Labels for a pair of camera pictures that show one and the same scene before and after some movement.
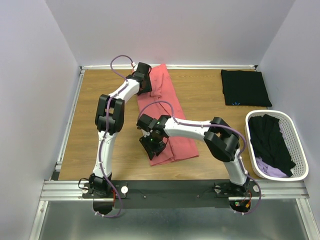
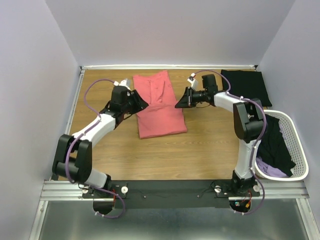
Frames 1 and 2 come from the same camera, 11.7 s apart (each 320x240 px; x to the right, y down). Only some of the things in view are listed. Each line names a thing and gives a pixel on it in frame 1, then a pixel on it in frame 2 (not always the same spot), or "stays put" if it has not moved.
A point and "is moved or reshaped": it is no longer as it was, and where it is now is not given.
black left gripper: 147,87 to 139,103
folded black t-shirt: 241,88 stays put
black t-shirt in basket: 268,144 stays put
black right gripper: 150,149 to 186,101
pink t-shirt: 163,100 is moved or reshaped
